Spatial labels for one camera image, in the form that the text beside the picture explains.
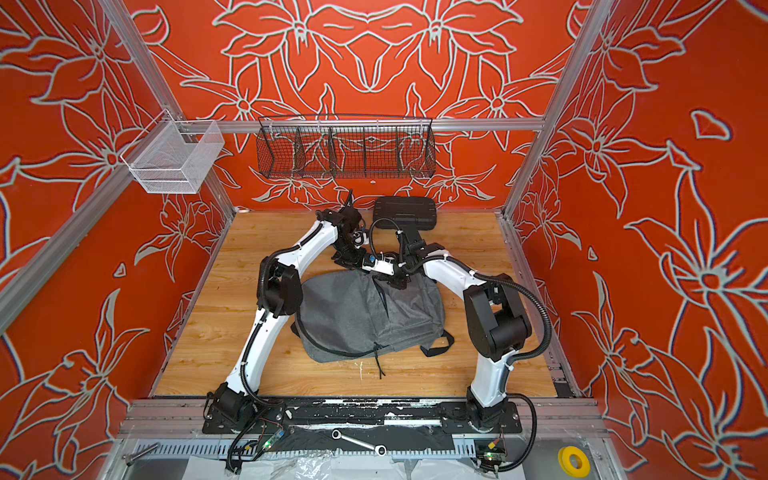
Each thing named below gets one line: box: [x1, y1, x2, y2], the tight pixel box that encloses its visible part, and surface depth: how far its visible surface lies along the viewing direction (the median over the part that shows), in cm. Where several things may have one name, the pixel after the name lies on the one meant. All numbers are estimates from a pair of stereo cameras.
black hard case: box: [372, 196, 437, 230], surface depth 116 cm
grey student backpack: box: [291, 270, 455, 377], surface depth 87 cm
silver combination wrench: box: [331, 429, 387, 457], surface depth 71 cm
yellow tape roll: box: [558, 446, 591, 478], surface depth 68 cm
